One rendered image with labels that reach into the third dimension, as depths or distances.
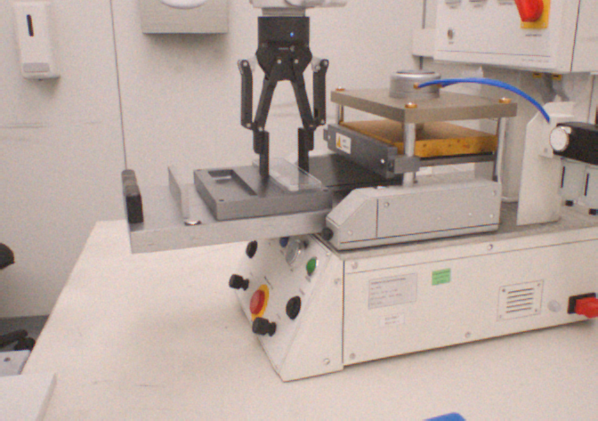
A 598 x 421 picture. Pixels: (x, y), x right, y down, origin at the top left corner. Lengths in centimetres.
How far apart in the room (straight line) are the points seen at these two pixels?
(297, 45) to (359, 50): 155
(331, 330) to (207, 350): 21
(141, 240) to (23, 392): 25
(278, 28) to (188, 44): 150
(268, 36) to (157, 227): 30
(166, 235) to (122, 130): 162
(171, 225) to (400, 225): 30
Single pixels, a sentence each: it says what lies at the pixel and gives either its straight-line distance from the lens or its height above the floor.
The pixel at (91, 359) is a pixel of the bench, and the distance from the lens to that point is 94.
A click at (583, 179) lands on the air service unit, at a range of 87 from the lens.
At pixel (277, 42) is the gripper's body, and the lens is 84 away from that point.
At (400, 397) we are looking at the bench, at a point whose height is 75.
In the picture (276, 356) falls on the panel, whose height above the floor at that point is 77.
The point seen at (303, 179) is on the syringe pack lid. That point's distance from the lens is 84.
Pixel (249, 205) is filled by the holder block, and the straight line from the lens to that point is 79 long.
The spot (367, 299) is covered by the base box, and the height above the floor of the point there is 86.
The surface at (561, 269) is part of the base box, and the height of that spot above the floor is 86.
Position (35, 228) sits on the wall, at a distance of 252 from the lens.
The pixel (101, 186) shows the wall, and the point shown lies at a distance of 242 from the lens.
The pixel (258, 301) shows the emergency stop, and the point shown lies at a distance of 94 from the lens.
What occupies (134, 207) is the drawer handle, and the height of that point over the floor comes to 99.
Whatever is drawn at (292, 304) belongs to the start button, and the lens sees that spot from 83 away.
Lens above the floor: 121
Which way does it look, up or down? 16 degrees down
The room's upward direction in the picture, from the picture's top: straight up
